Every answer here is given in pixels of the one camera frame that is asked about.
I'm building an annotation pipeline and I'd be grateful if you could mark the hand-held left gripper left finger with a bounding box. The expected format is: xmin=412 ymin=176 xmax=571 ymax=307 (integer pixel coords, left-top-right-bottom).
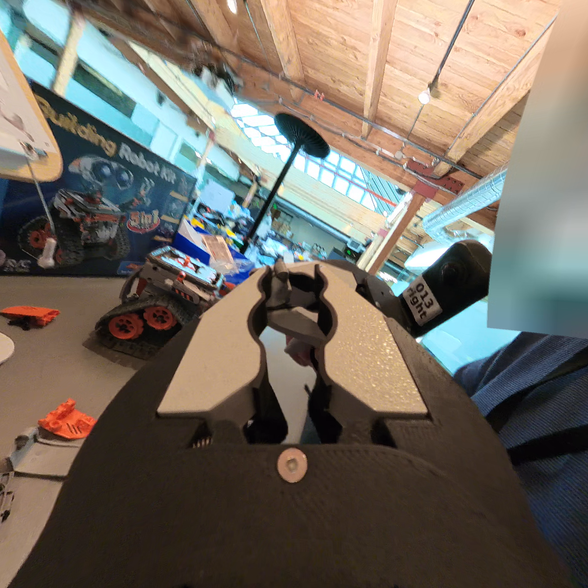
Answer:
xmin=157 ymin=266 xmax=288 ymax=444

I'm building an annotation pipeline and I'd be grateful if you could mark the red steel bracket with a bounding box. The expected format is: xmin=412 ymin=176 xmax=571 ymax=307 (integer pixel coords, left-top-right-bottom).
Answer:
xmin=405 ymin=157 xmax=466 ymax=199

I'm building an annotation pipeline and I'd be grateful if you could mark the black pole with round disc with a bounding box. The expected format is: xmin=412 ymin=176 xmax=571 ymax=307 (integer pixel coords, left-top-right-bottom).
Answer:
xmin=240 ymin=112 xmax=331 ymax=256

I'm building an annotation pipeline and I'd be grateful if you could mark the black strap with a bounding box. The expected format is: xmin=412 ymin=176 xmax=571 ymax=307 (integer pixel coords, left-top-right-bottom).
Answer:
xmin=484 ymin=358 xmax=588 ymax=466

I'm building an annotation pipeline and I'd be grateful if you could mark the tracked toy vehicle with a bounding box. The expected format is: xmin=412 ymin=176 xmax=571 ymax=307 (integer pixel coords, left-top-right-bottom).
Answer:
xmin=95 ymin=246 xmax=236 ymax=360

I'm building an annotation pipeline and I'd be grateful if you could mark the silver air duct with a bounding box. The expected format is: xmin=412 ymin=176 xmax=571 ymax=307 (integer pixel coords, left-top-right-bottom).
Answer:
xmin=421 ymin=167 xmax=509 ymax=245

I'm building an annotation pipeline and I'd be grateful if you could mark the wooden book stand board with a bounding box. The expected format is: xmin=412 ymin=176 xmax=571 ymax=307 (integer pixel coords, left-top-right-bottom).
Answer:
xmin=0 ymin=28 xmax=64 ymax=183

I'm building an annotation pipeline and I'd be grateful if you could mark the small orange wedge piece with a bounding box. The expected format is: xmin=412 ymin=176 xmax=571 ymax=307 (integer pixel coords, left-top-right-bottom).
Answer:
xmin=0 ymin=305 xmax=62 ymax=331

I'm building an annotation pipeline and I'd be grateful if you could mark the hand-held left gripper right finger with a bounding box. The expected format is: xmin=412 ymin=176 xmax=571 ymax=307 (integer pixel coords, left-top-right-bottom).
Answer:
xmin=309 ymin=264 xmax=428 ymax=444

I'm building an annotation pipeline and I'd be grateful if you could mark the instruction sheet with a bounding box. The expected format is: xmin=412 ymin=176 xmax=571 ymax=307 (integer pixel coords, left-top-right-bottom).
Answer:
xmin=200 ymin=233 xmax=233 ymax=266

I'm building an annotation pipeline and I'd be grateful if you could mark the small grey bracket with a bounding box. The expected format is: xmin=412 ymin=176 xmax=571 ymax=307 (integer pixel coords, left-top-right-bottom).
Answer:
xmin=266 ymin=259 xmax=334 ymax=346

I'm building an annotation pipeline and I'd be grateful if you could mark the wooden post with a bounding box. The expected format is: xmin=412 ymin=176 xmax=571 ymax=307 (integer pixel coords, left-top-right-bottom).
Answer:
xmin=364 ymin=192 xmax=429 ymax=277

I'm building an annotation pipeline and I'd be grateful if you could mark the small white peg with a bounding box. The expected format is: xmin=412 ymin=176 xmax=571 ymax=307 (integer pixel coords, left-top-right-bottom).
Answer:
xmin=36 ymin=237 xmax=58 ymax=270

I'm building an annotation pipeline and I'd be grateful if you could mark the printed toy box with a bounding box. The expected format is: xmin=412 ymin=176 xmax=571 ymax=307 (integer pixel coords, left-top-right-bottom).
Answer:
xmin=0 ymin=82 xmax=199 ymax=277

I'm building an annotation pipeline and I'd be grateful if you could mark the blue storage bin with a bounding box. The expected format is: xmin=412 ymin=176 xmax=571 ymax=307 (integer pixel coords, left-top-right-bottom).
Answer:
xmin=172 ymin=215 xmax=254 ymax=286

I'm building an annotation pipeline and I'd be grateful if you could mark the orange wedge panel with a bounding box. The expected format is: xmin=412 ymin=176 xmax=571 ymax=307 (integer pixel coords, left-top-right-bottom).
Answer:
xmin=38 ymin=398 xmax=97 ymax=441

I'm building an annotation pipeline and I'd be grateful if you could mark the clear plastic bag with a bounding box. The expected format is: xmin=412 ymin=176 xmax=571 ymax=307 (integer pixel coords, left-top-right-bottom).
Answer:
xmin=215 ymin=254 xmax=250 ymax=277

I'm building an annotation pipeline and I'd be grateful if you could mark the metal wire page clip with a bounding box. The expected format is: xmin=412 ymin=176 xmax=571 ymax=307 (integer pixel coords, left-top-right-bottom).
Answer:
xmin=20 ymin=141 xmax=59 ymax=240

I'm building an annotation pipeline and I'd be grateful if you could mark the large grey curved panel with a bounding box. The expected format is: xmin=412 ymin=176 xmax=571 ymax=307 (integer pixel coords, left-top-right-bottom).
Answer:
xmin=0 ymin=426 xmax=89 ymax=481

